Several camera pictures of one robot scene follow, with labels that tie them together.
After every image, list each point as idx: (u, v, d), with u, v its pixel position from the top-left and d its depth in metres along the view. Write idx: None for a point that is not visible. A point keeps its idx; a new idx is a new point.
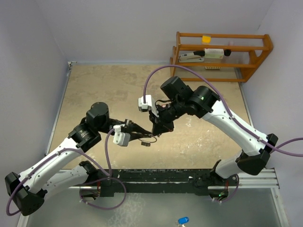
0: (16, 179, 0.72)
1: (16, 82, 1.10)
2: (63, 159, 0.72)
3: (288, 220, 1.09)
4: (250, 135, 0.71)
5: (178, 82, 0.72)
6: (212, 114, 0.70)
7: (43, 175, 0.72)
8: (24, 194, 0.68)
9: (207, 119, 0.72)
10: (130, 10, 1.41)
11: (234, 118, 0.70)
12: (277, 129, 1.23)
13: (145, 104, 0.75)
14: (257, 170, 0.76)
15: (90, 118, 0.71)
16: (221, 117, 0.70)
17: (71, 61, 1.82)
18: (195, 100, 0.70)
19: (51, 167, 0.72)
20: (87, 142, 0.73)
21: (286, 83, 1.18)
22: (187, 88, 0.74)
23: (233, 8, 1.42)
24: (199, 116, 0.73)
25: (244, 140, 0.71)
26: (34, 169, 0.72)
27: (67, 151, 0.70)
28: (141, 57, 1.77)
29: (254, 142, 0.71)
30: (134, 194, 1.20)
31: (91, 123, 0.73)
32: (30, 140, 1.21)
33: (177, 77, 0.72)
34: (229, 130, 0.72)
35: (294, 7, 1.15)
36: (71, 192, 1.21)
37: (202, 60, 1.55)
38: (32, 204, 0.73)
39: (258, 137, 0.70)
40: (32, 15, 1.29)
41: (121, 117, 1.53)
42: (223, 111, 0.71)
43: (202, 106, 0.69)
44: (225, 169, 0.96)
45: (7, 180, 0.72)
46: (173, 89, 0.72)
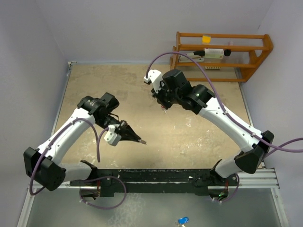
0: (36, 152, 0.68)
1: (16, 82, 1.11)
2: (77, 128, 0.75)
3: (288, 220, 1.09)
4: (244, 130, 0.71)
5: (180, 76, 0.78)
6: (206, 109, 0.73)
7: (63, 144, 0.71)
8: (48, 163, 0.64)
9: (202, 115, 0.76)
10: (130, 10, 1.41)
11: (227, 113, 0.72)
12: (277, 129, 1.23)
13: (146, 78, 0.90)
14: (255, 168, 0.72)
15: (107, 96, 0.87)
16: (215, 112, 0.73)
17: (71, 61, 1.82)
18: (191, 96, 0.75)
19: (69, 135, 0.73)
20: (97, 109, 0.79)
21: (286, 84, 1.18)
22: (188, 84, 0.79)
23: (233, 8, 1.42)
24: (196, 112, 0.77)
25: (237, 134, 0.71)
26: (53, 139, 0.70)
27: (82, 119, 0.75)
28: (141, 57, 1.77)
29: (248, 137, 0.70)
30: (134, 194, 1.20)
31: (107, 99, 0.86)
32: (30, 140, 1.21)
33: (180, 71, 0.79)
34: (223, 126, 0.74)
35: (294, 7, 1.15)
36: (72, 192, 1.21)
37: (202, 60, 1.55)
38: (56, 174, 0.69)
39: (252, 132, 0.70)
40: (32, 16, 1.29)
41: (121, 117, 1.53)
42: (217, 107, 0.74)
43: (197, 101, 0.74)
44: (224, 168, 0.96)
45: (25, 155, 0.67)
46: (173, 81, 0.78)
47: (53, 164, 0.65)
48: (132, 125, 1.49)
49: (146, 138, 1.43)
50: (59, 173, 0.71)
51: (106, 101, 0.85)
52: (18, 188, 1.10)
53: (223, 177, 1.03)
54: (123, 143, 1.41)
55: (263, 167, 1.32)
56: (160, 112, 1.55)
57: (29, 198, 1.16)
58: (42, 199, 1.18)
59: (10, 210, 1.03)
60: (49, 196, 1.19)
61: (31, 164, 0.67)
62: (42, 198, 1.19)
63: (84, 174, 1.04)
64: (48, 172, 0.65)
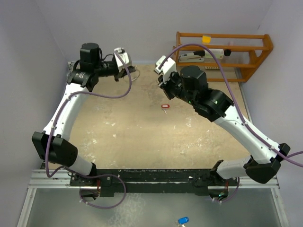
0: (44, 134, 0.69)
1: (16, 82, 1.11)
2: (75, 102, 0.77)
3: (288, 220, 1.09)
4: (262, 143, 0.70)
5: (202, 77, 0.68)
6: (225, 118, 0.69)
7: (66, 121, 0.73)
8: (58, 141, 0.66)
9: (219, 124, 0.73)
10: (130, 10, 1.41)
11: (247, 125, 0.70)
12: (277, 129, 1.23)
13: (159, 69, 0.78)
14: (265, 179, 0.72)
15: (85, 53, 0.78)
16: (234, 123, 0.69)
17: (71, 61, 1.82)
18: (210, 104, 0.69)
19: (70, 110, 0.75)
20: (89, 81, 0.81)
21: (286, 84, 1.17)
22: (205, 86, 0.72)
23: (233, 8, 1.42)
24: (211, 119, 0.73)
25: (254, 146, 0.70)
26: (56, 119, 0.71)
27: (79, 93, 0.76)
28: (141, 57, 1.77)
29: (266, 150, 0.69)
30: (134, 194, 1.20)
31: (87, 60, 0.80)
32: (30, 140, 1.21)
33: (202, 73, 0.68)
34: (241, 136, 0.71)
35: (294, 8, 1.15)
36: (72, 192, 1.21)
37: (202, 60, 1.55)
38: (68, 149, 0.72)
39: (270, 145, 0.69)
40: (32, 16, 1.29)
41: (121, 117, 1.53)
42: (236, 117, 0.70)
43: (217, 110, 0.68)
44: (229, 170, 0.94)
45: (33, 140, 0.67)
46: (195, 83, 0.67)
47: (64, 141, 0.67)
48: (131, 125, 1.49)
49: (146, 138, 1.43)
50: (70, 147, 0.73)
51: (90, 63, 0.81)
52: (18, 188, 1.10)
53: (223, 178, 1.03)
54: (123, 143, 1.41)
55: None
56: (160, 112, 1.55)
57: (29, 198, 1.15)
58: (42, 199, 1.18)
59: (10, 210, 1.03)
60: (49, 196, 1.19)
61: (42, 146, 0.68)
62: (42, 198, 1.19)
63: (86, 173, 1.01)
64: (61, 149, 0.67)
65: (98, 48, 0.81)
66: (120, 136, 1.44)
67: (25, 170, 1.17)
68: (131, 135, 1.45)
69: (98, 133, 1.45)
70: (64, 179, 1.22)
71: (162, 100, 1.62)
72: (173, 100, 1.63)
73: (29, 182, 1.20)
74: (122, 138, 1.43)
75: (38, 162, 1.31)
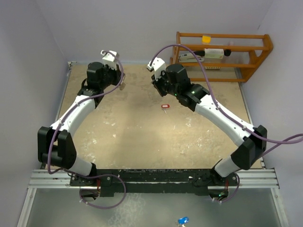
0: (50, 129, 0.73)
1: (16, 82, 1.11)
2: (84, 108, 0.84)
3: (288, 220, 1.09)
4: (236, 124, 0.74)
5: (182, 73, 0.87)
6: (200, 105, 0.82)
7: (73, 121, 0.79)
8: (65, 134, 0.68)
9: (198, 111, 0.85)
10: (130, 10, 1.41)
11: (220, 108, 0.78)
12: (277, 129, 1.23)
13: (150, 66, 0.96)
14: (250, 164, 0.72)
15: (91, 73, 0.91)
16: (208, 108, 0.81)
17: (71, 61, 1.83)
18: (189, 94, 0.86)
19: (78, 113, 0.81)
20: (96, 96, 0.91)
21: (286, 84, 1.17)
22: (187, 81, 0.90)
23: (233, 9, 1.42)
24: (192, 109, 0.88)
25: (229, 128, 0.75)
26: (64, 117, 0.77)
27: (87, 100, 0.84)
28: (141, 57, 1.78)
29: (239, 130, 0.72)
30: (134, 194, 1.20)
31: (93, 78, 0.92)
32: (30, 140, 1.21)
33: (182, 68, 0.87)
34: (217, 120, 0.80)
35: (294, 8, 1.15)
36: (72, 191, 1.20)
37: (202, 60, 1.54)
38: (71, 147, 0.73)
39: (243, 125, 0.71)
40: (32, 16, 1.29)
41: (121, 117, 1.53)
42: (211, 103, 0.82)
43: (194, 100, 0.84)
44: (225, 166, 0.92)
45: (39, 134, 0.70)
46: (176, 76, 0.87)
47: (69, 135, 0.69)
48: (132, 125, 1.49)
49: (146, 138, 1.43)
50: (72, 147, 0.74)
51: (96, 80, 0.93)
52: (18, 188, 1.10)
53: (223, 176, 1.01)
54: (123, 143, 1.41)
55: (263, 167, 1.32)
56: (160, 112, 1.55)
57: (29, 198, 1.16)
58: (42, 199, 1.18)
59: (10, 210, 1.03)
60: (49, 196, 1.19)
61: (46, 142, 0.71)
62: (42, 198, 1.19)
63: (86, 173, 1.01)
64: (65, 143, 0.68)
65: (102, 67, 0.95)
66: (120, 136, 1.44)
67: (25, 170, 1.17)
68: (131, 135, 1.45)
69: (98, 133, 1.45)
70: (64, 179, 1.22)
71: (162, 100, 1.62)
72: (173, 100, 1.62)
73: (29, 182, 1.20)
74: (122, 138, 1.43)
75: (38, 162, 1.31)
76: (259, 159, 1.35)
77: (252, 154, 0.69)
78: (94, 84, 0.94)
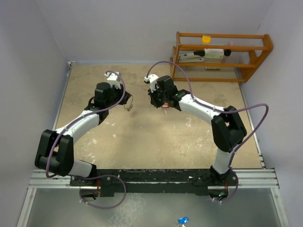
0: (54, 132, 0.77)
1: (16, 82, 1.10)
2: (88, 121, 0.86)
3: (288, 220, 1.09)
4: (208, 109, 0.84)
5: (168, 81, 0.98)
6: (181, 101, 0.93)
7: (77, 129, 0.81)
8: (67, 138, 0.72)
9: (183, 108, 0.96)
10: (130, 10, 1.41)
11: (196, 99, 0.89)
12: (278, 129, 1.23)
13: (147, 78, 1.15)
14: (229, 144, 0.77)
15: (99, 92, 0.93)
16: (187, 101, 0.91)
17: (71, 61, 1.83)
18: (173, 97, 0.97)
19: (82, 123, 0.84)
20: (101, 113, 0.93)
21: (287, 84, 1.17)
22: (174, 86, 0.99)
23: (233, 9, 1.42)
24: (179, 109, 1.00)
25: (203, 113, 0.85)
26: (69, 124, 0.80)
27: (93, 113, 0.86)
28: (141, 56, 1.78)
29: (211, 112, 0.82)
30: (134, 194, 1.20)
31: (100, 97, 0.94)
32: (30, 140, 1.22)
33: (168, 77, 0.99)
34: (195, 110, 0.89)
35: (294, 8, 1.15)
36: (72, 192, 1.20)
37: (202, 60, 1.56)
38: (72, 153, 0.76)
39: (212, 107, 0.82)
40: (32, 16, 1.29)
41: (121, 117, 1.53)
42: (190, 98, 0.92)
43: (178, 100, 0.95)
44: (221, 163, 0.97)
45: (43, 136, 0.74)
46: (163, 84, 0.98)
47: (71, 141, 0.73)
48: (132, 125, 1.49)
49: (146, 138, 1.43)
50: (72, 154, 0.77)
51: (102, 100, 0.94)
52: (18, 188, 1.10)
53: (221, 174, 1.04)
54: (123, 143, 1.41)
55: (263, 167, 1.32)
56: (160, 112, 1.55)
57: (29, 198, 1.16)
58: (42, 199, 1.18)
59: (10, 210, 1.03)
60: (49, 196, 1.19)
61: (47, 144, 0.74)
62: (42, 198, 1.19)
63: (85, 173, 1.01)
64: (67, 146, 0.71)
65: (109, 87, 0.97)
66: (120, 136, 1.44)
67: (25, 170, 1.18)
68: (131, 135, 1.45)
69: (98, 133, 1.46)
70: (64, 179, 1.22)
71: None
72: None
73: (29, 182, 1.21)
74: (122, 138, 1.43)
75: None
76: (259, 159, 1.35)
77: (225, 130, 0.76)
78: (100, 102, 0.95)
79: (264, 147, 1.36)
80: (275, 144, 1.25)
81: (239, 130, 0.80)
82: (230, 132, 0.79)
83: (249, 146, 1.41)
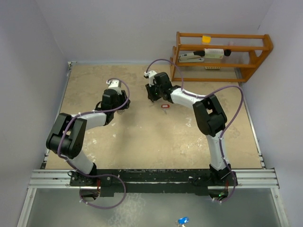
0: (69, 116, 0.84)
1: (16, 82, 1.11)
2: (97, 116, 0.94)
3: (288, 220, 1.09)
4: (193, 97, 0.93)
5: (164, 77, 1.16)
6: (172, 93, 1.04)
7: (88, 118, 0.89)
8: (81, 120, 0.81)
9: (174, 100, 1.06)
10: (130, 11, 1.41)
11: (183, 91, 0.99)
12: (278, 129, 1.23)
13: (146, 73, 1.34)
14: (210, 126, 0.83)
15: (106, 97, 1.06)
16: (176, 93, 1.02)
17: (71, 61, 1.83)
18: (167, 91, 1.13)
19: (93, 117, 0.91)
20: (108, 115, 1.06)
21: (286, 84, 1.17)
22: (169, 82, 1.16)
23: (233, 9, 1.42)
24: (172, 100, 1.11)
25: (188, 101, 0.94)
26: (83, 112, 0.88)
27: (101, 112, 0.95)
28: (141, 56, 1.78)
29: (194, 99, 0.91)
30: (134, 194, 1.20)
31: (107, 102, 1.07)
32: (30, 140, 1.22)
33: (164, 74, 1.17)
34: (183, 100, 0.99)
35: (293, 8, 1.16)
36: (72, 192, 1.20)
37: (202, 60, 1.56)
38: (82, 137, 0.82)
39: (195, 95, 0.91)
40: (33, 16, 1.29)
41: (121, 117, 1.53)
42: (179, 90, 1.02)
43: (170, 93, 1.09)
44: (216, 156, 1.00)
45: (59, 117, 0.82)
46: (160, 80, 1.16)
47: (84, 124, 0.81)
48: (132, 125, 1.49)
49: (146, 138, 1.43)
50: (82, 138, 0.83)
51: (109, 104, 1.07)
52: (18, 188, 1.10)
53: (218, 170, 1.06)
54: (123, 143, 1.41)
55: (263, 167, 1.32)
56: (160, 112, 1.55)
57: (29, 198, 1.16)
58: (42, 199, 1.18)
59: (10, 210, 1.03)
60: (49, 196, 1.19)
61: (61, 125, 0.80)
62: (42, 198, 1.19)
63: (86, 171, 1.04)
64: (81, 126, 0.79)
65: (115, 92, 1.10)
66: (120, 136, 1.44)
67: (25, 170, 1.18)
68: (131, 135, 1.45)
69: (98, 133, 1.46)
70: (64, 179, 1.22)
71: (162, 100, 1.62)
72: None
73: (29, 182, 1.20)
74: (122, 138, 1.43)
75: (38, 162, 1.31)
76: (259, 159, 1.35)
77: (203, 112, 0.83)
78: (106, 106, 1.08)
79: (264, 147, 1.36)
80: (275, 144, 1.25)
81: (219, 115, 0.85)
82: (211, 116, 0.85)
83: (249, 146, 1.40)
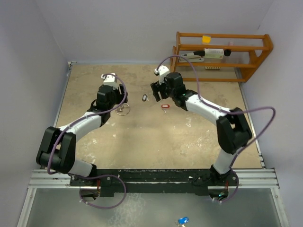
0: (57, 129, 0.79)
1: (16, 82, 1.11)
2: (91, 121, 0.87)
3: (288, 220, 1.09)
4: (214, 109, 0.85)
5: (178, 80, 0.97)
6: (187, 101, 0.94)
7: (80, 127, 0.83)
8: (70, 135, 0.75)
9: (189, 109, 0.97)
10: (130, 11, 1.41)
11: (202, 100, 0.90)
12: (278, 129, 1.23)
13: (156, 70, 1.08)
14: (234, 144, 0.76)
15: (101, 95, 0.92)
16: (193, 102, 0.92)
17: (71, 61, 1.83)
18: (181, 96, 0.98)
19: (84, 124, 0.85)
20: (103, 116, 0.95)
21: (287, 84, 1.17)
22: (182, 86, 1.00)
23: (233, 9, 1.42)
24: (186, 108, 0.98)
25: (209, 113, 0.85)
26: (72, 122, 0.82)
27: (95, 115, 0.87)
28: (141, 57, 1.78)
29: (217, 113, 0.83)
30: (134, 194, 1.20)
31: (102, 100, 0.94)
32: (30, 140, 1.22)
33: (178, 75, 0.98)
34: (201, 111, 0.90)
35: (293, 8, 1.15)
36: (72, 192, 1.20)
37: (202, 60, 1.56)
38: (73, 151, 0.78)
39: (218, 108, 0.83)
40: (32, 16, 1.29)
41: (121, 117, 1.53)
42: (196, 99, 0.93)
43: (184, 100, 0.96)
44: (221, 162, 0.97)
45: (46, 133, 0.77)
46: (173, 82, 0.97)
47: (74, 138, 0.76)
48: (131, 125, 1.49)
49: (146, 137, 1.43)
50: (73, 152, 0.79)
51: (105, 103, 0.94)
52: (18, 188, 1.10)
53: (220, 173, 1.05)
54: (124, 143, 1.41)
55: (263, 167, 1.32)
56: (160, 112, 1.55)
57: (29, 198, 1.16)
58: (42, 199, 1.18)
59: (10, 210, 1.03)
60: (49, 196, 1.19)
61: (49, 141, 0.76)
62: (42, 198, 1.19)
63: (85, 173, 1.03)
64: (70, 143, 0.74)
65: (111, 91, 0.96)
66: (120, 136, 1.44)
67: (25, 170, 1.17)
68: (131, 134, 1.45)
69: (98, 133, 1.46)
70: (64, 179, 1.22)
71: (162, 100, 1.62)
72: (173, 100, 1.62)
73: (29, 182, 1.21)
74: (122, 138, 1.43)
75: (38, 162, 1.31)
76: (259, 159, 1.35)
77: (229, 131, 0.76)
78: (102, 105, 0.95)
79: (264, 147, 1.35)
80: (275, 144, 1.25)
81: (243, 132, 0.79)
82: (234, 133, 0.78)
83: (249, 146, 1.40)
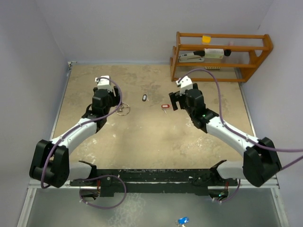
0: (49, 142, 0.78)
1: (16, 82, 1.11)
2: (84, 129, 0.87)
3: (288, 220, 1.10)
4: (239, 136, 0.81)
5: (200, 100, 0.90)
6: (208, 125, 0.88)
7: (73, 138, 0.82)
8: (62, 149, 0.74)
9: (209, 131, 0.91)
10: (130, 11, 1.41)
11: (226, 124, 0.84)
12: (278, 129, 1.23)
13: (179, 82, 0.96)
14: (262, 177, 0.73)
15: (96, 100, 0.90)
16: (216, 126, 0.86)
17: (71, 61, 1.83)
18: (201, 117, 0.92)
19: (78, 134, 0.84)
20: (99, 120, 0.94)
21: (287, 84, 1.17)
22: (203, 105, 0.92)
23: (233, 9, 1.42)
24: (205, 130, 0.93)
25: (234, 141, 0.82)
26: (65, 134, 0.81)
27: (90, 122, 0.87)
28: (141, 57, 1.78)
29: (243, 142, 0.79)
30: (134, 194, 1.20)
31: (98, 106, 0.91)
32: (30, 140, 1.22)
33: (200, 94, 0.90)
34: (225, 137, 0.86)
35: (294, 8, 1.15)
36: (72, 192, 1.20)
37: (202, 60, 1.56)
38: (66, 165, 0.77)
39: (245, 136, 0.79)
40: (32, 16, 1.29)
41: (121, 117, 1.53)
42: (218, 122, 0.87)
43: (205, 122, 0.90)
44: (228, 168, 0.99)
45: (38, 147, 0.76)
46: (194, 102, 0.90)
47: (66, 152, 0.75)
48: (132, 125, 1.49)
49: (146, 138, 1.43)
50: (66, 165, 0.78)
51: (101, 108, 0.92)
52: (18, 188, 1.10)
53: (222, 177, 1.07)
54: (123, 143, 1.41)
55: None
56: (160, 112, 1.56)
57: (29, 198, 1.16)
58: (42, 199, 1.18)
59: (10, 210, 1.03)
60: (49, 196, 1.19)
61: (41, 156, 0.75)
62: (42, 198, 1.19)
63: (84, 175, 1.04)
64: (62, 158, 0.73)
65: (107, 94, 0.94)
66: (120, 136, 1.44)
67: (25, 170, 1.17)
68: (131, 134, 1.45)
69: (98, 133, 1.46)
70: None
71: (162, 100, 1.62)
72: None
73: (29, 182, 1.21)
74: (122, 138, 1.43)
75: None
76: None
77: (257, 162, 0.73)
78: (98, 109, 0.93)
79: None
80: (275, 144, 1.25)
81: (273, 164, 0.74)
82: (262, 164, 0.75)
83: None
